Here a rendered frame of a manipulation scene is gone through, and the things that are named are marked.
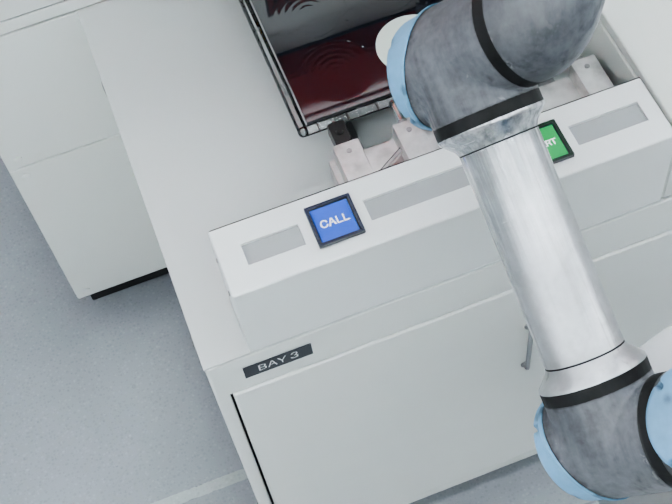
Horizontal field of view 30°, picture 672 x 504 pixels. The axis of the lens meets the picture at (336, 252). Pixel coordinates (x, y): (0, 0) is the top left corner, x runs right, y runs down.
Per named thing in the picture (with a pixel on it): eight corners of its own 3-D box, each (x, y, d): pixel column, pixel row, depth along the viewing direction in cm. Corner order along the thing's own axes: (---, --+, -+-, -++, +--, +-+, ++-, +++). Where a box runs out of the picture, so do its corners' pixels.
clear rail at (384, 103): (296, 133, 160) (295, 126, 158) (566, 38, 164) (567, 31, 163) (300, 141, 159) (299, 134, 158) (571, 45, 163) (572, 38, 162)
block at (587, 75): (567, 76, 162) (569, 61, 159) (592, 67, 162) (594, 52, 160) (596, 121, 158) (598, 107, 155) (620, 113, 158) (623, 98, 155)
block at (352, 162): (334, 159, 158) (331, 145, 156) (359, 150, 158) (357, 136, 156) (356, 208, 154) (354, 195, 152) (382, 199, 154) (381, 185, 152)
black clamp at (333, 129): (328, 134, 160) (326, 122, 158) (344, 128, 160) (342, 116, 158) (337, 155, 158) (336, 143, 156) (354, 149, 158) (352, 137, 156)
